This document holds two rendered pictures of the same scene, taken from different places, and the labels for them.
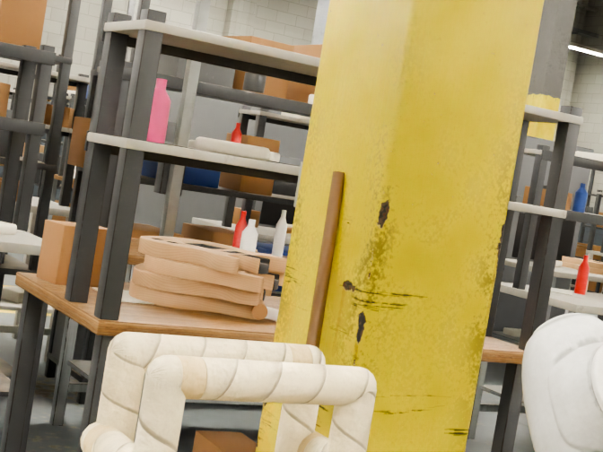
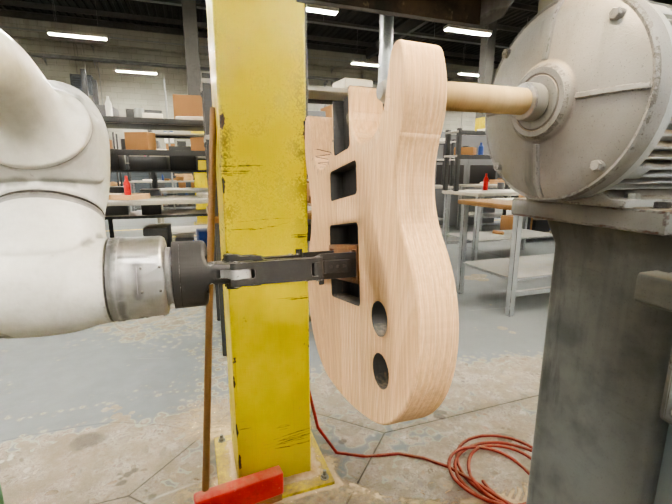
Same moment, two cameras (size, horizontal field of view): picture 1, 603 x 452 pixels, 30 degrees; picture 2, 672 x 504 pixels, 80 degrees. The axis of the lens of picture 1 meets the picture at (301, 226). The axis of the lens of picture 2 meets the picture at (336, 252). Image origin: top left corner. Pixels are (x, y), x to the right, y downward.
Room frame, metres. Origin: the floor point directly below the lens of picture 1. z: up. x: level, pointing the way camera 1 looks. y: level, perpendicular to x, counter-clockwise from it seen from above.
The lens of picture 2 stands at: (0.68, -0.71, 1.16)
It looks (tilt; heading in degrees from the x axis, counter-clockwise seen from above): 12 degrees down; 11
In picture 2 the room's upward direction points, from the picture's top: straight up
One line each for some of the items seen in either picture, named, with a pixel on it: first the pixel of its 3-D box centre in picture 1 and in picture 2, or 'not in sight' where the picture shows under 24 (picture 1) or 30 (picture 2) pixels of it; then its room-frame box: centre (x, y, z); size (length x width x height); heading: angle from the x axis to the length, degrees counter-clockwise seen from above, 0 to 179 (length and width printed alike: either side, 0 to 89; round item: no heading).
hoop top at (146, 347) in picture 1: (222, 357); not in sight; (0.93, 0.05, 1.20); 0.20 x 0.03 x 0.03; 120
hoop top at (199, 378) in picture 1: (266, 381); not in sight; (0.86, 0.01, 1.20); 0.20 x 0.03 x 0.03; 120
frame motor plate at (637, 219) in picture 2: not in sight; (658, 206); (1.40, -1.08, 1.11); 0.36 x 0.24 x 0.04; 121
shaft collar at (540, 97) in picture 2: not in sight; (528, 101); (1.25, -0.84, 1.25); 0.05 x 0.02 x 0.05; 31
